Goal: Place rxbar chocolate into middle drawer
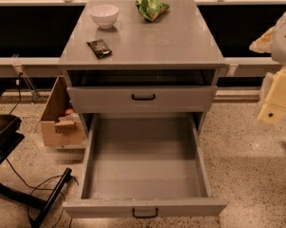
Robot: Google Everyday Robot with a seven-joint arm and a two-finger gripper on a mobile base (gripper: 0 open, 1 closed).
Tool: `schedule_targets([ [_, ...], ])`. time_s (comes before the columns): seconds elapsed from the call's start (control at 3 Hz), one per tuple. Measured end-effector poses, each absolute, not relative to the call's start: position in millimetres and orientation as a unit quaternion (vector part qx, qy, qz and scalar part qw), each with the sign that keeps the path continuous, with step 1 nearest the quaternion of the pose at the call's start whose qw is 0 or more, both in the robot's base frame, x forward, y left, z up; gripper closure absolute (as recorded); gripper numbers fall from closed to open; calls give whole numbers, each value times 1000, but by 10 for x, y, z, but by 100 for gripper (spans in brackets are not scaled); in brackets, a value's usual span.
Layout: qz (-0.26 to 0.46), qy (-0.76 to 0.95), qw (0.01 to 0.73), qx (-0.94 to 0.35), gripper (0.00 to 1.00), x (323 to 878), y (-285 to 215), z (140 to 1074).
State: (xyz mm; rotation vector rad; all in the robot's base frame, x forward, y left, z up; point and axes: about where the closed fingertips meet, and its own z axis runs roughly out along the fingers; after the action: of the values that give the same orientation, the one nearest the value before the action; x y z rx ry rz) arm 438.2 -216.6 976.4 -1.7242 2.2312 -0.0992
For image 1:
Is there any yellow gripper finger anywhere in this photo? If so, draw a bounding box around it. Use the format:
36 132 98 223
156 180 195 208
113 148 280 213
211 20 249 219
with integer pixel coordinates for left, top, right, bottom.
257 67 286 125
249 27 275 53

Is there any black rxbar chocolate bar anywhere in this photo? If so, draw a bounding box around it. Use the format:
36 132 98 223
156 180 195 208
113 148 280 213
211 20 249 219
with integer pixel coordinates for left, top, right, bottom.
87 39 112 58

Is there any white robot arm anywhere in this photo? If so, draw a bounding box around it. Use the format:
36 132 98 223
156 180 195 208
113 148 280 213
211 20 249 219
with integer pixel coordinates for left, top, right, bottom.
249 11 286 125

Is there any grey drawer cabinet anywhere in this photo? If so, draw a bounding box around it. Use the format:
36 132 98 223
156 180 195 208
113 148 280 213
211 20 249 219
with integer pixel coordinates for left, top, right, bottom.
59 0 225 127

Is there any open grey middle drawer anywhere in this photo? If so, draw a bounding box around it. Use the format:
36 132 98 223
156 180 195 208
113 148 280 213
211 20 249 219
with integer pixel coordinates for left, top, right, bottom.
64 113 227 219

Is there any closed grey upper drawer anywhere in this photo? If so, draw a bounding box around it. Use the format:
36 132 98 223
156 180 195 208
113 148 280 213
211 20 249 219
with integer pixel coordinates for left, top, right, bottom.
67 86 217 113

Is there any green chip bag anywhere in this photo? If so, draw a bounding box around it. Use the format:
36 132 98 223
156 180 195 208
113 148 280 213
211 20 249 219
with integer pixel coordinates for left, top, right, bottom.
135 0 170 22

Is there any white ceramic bowl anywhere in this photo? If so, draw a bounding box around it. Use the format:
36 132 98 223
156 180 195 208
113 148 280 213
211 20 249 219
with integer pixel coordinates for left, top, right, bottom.
89 5 119 29

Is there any cardboard box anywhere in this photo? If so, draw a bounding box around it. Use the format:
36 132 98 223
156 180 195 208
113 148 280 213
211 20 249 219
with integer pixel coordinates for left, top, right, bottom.
40 76 86 146

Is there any grey railing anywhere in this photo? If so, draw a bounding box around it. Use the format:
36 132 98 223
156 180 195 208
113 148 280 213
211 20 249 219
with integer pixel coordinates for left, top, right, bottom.
0 0 286 105

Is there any black chair base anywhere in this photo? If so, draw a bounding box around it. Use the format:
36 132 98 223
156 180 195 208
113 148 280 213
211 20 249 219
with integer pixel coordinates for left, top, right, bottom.
0 91 69 228

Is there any black cable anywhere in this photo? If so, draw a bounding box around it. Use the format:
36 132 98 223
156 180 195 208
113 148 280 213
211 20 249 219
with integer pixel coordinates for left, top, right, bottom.
3 73 80 228

